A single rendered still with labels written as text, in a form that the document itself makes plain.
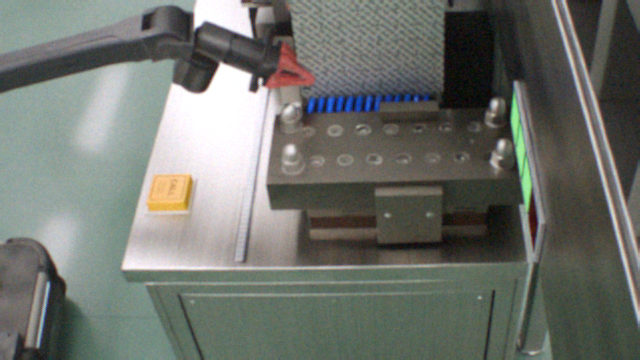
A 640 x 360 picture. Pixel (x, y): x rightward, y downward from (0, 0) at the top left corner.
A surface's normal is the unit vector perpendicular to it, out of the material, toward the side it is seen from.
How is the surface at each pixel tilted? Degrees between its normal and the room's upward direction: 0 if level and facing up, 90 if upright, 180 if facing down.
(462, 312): 90
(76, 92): 0
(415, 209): 90
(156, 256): 0
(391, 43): 90
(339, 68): 90
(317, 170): 0
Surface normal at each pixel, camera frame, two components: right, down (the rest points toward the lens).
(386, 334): -0.06, 0.73
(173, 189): -0.10, -0.69
